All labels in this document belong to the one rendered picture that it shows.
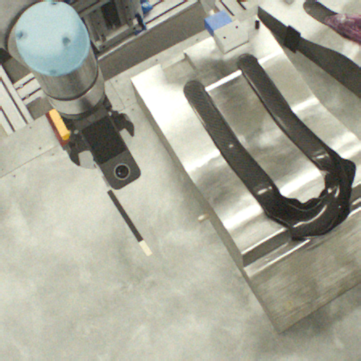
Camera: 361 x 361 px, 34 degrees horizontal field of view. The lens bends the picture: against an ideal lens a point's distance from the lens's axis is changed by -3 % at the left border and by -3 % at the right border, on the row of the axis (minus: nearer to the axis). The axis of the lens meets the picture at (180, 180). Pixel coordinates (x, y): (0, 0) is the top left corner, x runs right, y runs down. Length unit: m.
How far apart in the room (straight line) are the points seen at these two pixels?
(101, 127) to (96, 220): 0.32
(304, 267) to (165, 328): 0.25
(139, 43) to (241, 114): 0.92
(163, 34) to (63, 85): 1.25
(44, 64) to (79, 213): 0.49
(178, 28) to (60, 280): 1.08
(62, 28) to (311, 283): 0.57
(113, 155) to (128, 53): 1.13
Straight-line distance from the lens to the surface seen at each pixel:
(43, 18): 0.67
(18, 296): 1.10
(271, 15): 1.19
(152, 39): 1.93
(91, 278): 1.07
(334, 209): 1.02
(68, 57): 0.67
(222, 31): 1.09
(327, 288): 1.00
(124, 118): 0.86
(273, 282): 0.99
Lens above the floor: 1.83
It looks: 71 degrees down
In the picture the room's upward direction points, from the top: 12 degrees counter-clockwise
